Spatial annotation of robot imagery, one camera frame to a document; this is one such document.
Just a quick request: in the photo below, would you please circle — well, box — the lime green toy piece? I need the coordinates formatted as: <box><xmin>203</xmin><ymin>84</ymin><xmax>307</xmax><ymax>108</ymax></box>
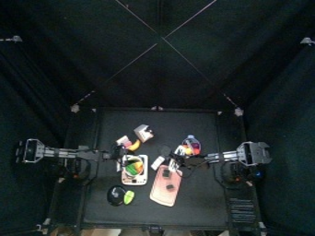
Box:
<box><xmin>122</xmin><ymin>190</ymin><xmax>136</xmax><ymax>206</ymax></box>

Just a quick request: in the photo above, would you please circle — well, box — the pink white toy food piece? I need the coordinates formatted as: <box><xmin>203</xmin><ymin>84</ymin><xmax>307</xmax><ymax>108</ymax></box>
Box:
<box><xmin>116</xmin><ymin>135</ymin><xmax>133</xmax><ymax>148</ymax></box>

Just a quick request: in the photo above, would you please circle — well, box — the white rectangular toy piece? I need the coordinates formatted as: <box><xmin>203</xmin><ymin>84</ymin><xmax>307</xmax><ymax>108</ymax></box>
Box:
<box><xmin>149</xmin><ymin>155</ymin><xmax>166</xmax><ymax>171</ymax></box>

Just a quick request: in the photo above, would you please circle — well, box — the thin diagonal cord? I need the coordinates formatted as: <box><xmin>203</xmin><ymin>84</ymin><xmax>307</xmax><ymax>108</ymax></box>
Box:
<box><xmin>74</xmin><ymin>0</ymin><xmax>217</xmax><ymax>105</ymax></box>
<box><xmin>113</xmin><ymin>0</ymin><xmax>239</xmax><ymax>109</ymax></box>

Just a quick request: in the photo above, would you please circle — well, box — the small black round plate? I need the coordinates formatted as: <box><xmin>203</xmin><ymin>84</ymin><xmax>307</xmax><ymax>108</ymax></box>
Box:
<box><xmin>105</xmin><ymin>184</ymin><xmax>128</xmax><ymax>207</ymax></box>

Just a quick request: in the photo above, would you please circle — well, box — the pink cutting board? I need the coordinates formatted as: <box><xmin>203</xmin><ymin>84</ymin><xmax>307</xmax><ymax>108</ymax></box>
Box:
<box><xmin>149</xmin><ymin>164</ymin><xmax>184</xmax><ymax>207</ymax></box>

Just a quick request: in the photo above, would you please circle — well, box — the clear container with colourful toys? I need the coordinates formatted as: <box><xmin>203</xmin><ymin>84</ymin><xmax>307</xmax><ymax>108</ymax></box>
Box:
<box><xmin>181</xmin><ymin>135</ymin><xmax>201</xmax><ymax>157</ymax></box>

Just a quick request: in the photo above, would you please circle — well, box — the yellow toy banana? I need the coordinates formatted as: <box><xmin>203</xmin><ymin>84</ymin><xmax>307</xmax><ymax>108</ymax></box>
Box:
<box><xmin>126</xmin><ymin>139</ymin><xmax>142</xmax><ymax>152</ymax></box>

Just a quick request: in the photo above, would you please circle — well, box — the bowl with green yellow toys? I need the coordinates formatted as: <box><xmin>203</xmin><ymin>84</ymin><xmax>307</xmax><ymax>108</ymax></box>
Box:
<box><xmin>122</xmin><ymin>155</ymin><xmax>145</xmax><ymax>179</ymax></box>

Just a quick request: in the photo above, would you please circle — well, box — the white square plate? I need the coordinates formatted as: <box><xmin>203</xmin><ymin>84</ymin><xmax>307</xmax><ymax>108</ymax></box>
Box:
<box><xmin>118</xmin><ymin>154</ymin><xmax>149</xmax><ymax>186</ymax></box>

